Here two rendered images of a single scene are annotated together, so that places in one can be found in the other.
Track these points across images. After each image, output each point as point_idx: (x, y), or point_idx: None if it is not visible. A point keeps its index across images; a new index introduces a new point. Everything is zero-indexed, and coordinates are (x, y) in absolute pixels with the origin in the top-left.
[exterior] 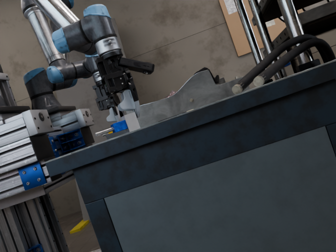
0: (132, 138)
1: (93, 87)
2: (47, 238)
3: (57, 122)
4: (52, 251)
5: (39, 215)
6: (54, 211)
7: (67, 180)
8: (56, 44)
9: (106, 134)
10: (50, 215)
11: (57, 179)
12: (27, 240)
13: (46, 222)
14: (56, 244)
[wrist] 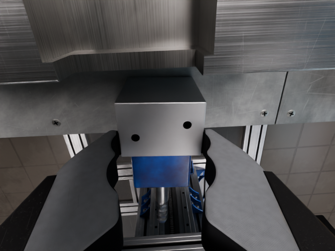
0: None
1: None
2: (188, 201)
3: None
4: (186, 187)
5: (192, 231)
6: (156, 224)
7: (153, 238)
8: None
9: (166, 207)
10: (162, 224)
11: (196, 247)
12: (196, 221)
13: (188, 215)
14: (169, 191)
